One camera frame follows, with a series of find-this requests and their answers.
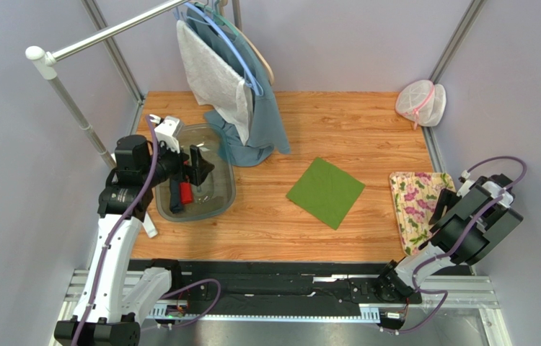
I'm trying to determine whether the green paper napkin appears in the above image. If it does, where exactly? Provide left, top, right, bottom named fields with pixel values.
left=286, top=157, right=365, bottom=230

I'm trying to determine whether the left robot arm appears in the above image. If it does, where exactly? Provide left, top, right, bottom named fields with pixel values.
left=53, top=135, right=215, bottom=345

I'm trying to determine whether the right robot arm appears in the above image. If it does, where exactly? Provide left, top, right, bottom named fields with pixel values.
left=373, top=174, right=524, bottom=303

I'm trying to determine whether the floral tray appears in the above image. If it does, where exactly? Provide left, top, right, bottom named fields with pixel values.
left=389, top=172, right=455, bottom=255

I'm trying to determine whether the clear plastic container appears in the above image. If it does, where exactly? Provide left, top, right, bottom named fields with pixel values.
left=155, top=123, right=236, bottom=222

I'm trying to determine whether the blue-grey hanging shirt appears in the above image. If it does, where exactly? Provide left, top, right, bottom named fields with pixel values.
left=178, top=8, right=291, bottom=167

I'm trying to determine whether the grey hanging towel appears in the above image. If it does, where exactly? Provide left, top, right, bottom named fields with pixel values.
left=176, top=20, right=253, bottom=145

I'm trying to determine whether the white mesh laundry bag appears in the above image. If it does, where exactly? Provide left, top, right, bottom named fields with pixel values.
left=395, top=79, right=447, bottom=130

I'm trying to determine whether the green clothes hanger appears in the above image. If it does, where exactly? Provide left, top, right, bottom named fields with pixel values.
left=202, top=0, right=242, bottom=36

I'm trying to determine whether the blue clothes hanger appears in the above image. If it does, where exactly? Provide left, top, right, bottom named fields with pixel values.
left=175, top=1, right=264, bottom=96

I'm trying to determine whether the wooden clothes hanger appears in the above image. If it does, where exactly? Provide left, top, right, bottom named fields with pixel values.
left=219, top=0, right=275, bottom=85

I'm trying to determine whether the metal clothes rack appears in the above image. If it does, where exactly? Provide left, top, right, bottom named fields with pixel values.
left=25, top=0, right=192, bottom=239

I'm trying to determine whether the red handled utensil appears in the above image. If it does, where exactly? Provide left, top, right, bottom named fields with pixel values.
left=179, top=182, right=193, bottom=205

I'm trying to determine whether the dark blue handled utensil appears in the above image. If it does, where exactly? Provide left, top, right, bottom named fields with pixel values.
left=170, top=179, right=184, bottom=214

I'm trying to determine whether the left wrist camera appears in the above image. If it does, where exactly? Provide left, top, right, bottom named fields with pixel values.
left=148, top=115, right=185, bottom=154

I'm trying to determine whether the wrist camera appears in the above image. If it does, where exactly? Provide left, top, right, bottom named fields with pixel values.
left=457, top=170, right=515, bottom=208
left=148, top=115, right=185, bottom=154

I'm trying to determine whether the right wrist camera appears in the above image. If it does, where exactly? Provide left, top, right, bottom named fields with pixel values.
left=457, top=170, right=515, bottom=208

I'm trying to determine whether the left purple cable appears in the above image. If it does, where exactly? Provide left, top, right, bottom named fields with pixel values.
left=69, top=115, right=224, bottom=346

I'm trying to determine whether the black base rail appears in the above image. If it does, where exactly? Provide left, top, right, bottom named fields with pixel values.
left=123, top=259, right=473, bottom=319

